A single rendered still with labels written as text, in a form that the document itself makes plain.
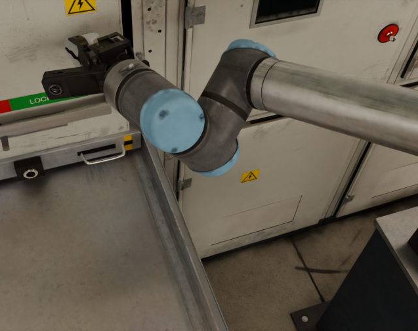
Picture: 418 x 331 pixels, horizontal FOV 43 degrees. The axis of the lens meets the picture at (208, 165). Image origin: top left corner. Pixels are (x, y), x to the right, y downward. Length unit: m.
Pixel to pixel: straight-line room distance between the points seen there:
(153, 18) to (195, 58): 0.15
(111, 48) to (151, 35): 0.24
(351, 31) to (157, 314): 0.83
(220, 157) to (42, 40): 0.42
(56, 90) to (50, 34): 0.16
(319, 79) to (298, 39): 0.54
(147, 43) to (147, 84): 0.39
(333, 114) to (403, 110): 0.10
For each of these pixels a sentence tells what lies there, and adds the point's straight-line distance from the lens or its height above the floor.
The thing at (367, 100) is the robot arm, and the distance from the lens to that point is 0.76.
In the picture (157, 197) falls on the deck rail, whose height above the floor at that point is 0.85.
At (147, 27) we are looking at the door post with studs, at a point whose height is 1.18.
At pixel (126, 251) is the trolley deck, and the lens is 1.21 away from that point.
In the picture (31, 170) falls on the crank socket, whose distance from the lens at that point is 1.28.
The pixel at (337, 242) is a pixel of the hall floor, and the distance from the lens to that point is 2.30.
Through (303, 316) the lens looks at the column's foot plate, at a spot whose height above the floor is 0.02.
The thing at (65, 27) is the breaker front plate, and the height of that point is 1.25.
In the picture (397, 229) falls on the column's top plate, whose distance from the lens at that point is 1.48.
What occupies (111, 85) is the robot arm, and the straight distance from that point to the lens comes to 0.87.
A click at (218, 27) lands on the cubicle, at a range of 1.21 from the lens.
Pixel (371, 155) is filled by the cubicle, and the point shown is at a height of 0.47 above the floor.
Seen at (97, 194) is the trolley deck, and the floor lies 0.85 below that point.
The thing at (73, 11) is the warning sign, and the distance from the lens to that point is 1.05.
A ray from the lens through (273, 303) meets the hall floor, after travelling 2.12.
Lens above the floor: 1.91
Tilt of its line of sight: 52 degrees down
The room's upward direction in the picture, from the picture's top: 7 degrees clockwise
